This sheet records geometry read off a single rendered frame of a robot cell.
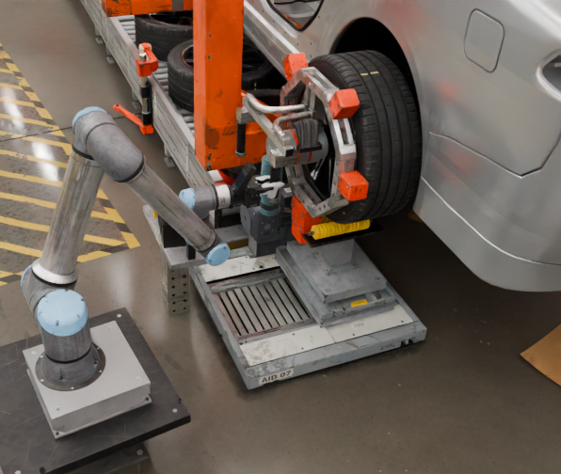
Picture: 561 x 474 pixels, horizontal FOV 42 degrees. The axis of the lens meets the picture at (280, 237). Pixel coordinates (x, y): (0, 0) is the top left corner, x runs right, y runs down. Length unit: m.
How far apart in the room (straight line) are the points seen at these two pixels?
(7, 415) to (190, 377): 0.78
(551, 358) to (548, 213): 1.29
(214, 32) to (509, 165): 1.33
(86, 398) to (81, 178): 0.71
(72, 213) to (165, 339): 1.02
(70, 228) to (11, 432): 0.69
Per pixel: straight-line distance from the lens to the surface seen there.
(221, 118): 3.19
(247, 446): 2.85
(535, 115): 2.18
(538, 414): 3.21
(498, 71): 2.27
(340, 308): 3.16
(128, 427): 2.54
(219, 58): 3.07
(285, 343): 3.10
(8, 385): 2.73
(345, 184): 2.62
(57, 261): 2.48
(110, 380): 2.54
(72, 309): 2.41
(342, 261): 3.26
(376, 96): 2.68
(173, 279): 3.20
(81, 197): 2.36
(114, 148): 2.18
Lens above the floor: 2.27
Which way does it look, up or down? 37 degrees down
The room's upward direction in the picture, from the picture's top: 4 degrees clockwise
